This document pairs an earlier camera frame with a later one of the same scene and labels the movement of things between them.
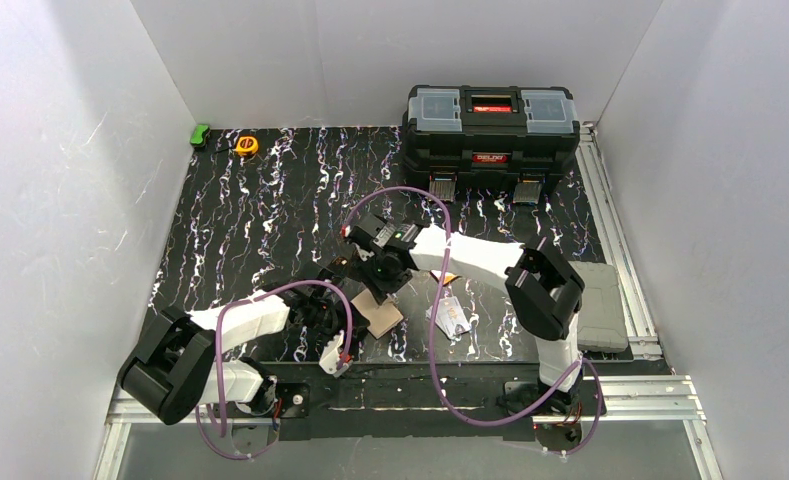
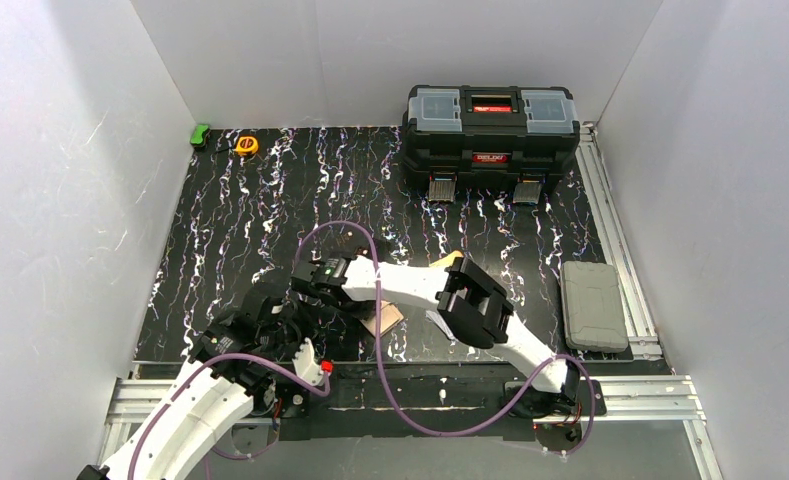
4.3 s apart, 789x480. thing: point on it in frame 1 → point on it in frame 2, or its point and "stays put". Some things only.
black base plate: [476, 401] stays put
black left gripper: [331, 312] → [287, 316]
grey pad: [601, 322] stays put
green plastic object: [199, 135] stays put
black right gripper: [365, 273] → [307, 279]
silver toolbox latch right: [527, 191] stays put
